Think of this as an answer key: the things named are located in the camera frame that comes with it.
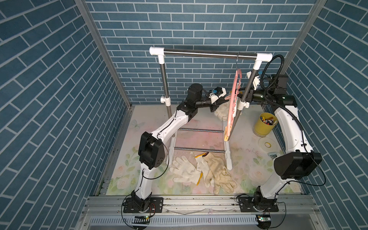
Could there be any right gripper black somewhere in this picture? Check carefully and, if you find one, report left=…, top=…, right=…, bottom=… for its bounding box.
left=231, top=88, right=270, bottom=106

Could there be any white cotton glove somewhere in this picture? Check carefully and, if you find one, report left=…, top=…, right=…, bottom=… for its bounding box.
left=227, top=101, right=242, bottom=128
left=214, top=102, right=230, bottom=121
left=170, top=156, right=203, bottom=185

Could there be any pink clip hanger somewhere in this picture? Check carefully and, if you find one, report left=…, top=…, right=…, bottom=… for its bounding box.
left=224, top=55, right=242, bottom=141

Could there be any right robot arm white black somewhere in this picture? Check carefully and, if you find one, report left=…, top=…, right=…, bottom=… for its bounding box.
left=245, top=77, right=323, bottom=204

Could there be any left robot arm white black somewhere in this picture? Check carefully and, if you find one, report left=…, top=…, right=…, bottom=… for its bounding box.
left=132, top=83, right=228, bottom=202

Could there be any yellow cup with pens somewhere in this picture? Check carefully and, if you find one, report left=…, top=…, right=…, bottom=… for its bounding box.
left=253, top=113, right=278, bottom=138

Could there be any metal clothes drying rack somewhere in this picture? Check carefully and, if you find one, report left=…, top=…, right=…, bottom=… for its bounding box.
left=139, top=47, right=273, bottom=173

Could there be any clear tape roll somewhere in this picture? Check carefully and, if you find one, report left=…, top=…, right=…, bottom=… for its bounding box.
left=258, top=137, right=278, bottom=153

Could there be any white glove yellow cuff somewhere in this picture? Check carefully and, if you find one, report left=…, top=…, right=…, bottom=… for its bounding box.
left=195, top=152, right=214, bottom=188

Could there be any dirty beige cotton glove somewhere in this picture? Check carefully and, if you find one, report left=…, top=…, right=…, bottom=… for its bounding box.
left=204, top=153, right=237, bottom=195

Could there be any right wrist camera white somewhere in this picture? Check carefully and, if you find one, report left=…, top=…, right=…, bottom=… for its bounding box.
left=247, top=71, right=260, bottom=90

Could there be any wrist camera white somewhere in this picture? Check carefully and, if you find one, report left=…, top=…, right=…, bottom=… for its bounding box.
left=209, top=87, right=227, bottom=102
left=247, top=71, right=260, bottom=90

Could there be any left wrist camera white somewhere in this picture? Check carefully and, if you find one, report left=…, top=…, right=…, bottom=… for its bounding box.
left=209, top=87, right=227, bottom=102

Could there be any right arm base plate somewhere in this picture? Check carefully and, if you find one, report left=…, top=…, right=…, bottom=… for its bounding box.
left=237, top=196, right=279, bottom=213

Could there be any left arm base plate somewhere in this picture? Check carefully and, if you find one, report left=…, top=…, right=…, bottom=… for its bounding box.
left=123, top=197, right=164, bottom=213

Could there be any aluminium front rail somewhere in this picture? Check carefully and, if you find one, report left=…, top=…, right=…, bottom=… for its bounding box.
left=76, top=194, right=328, bottom=230

